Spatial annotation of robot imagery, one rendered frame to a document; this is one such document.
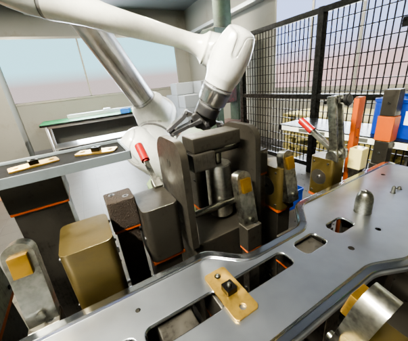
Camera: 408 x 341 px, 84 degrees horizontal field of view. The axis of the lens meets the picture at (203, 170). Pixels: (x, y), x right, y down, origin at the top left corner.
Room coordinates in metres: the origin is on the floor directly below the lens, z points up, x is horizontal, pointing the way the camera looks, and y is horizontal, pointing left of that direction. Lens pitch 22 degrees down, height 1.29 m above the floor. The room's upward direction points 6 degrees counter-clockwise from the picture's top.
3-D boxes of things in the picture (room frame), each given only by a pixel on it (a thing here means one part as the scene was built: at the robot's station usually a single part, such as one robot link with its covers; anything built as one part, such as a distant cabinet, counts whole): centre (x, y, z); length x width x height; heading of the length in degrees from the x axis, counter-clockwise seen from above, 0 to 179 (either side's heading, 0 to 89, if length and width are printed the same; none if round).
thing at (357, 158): (0.60, -0.44, 0.88); 0.04 x 0.04 x 0.37; 27
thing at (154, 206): (0.41, 0.11, 0.89); 0.12 x 0.07 x 0.38; 27
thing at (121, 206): (0.38, 0.16, 0.90); 0.05 x 0.05 x 0.40; 27
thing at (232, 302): (0.23, -0.02, 1.01); 0.08 x 0.04 x 0.01; 28
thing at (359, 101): (0.63, -0.45, 0.95); 0.03 x 0.01 x 0.50; 117
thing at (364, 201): (0.39, -0.32, 1.02); 0.03 x 0.03 x 0.07
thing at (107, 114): (5.52, 2.29, 0.43); 2.43 x 0.95 x 0.87; 116
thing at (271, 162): (0.55, -0.18, 0.88); 0.11 x 0.07 x 0.37; 27
